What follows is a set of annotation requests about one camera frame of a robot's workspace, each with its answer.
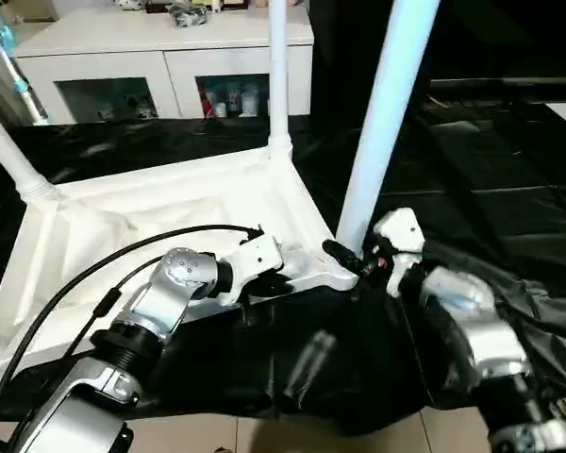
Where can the white plastic table leg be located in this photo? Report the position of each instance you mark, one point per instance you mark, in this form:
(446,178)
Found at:
(387,113)
(14,151)
(279,75)

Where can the white plastic table top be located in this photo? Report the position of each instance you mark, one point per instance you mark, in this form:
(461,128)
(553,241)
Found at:
(123,217)

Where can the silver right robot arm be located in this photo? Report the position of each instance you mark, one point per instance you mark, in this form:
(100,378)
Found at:
(481,330)

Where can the black plastic mat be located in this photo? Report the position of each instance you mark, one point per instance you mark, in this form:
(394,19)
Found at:
(509,189)

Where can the white glass-door cabinet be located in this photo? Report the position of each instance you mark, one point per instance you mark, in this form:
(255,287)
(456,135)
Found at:
(123,42)

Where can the grey crumpled object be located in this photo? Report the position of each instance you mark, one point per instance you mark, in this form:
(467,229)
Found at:
(191,14)

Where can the white pole with blue band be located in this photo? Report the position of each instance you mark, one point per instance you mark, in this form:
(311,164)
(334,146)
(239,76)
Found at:
(17,80)

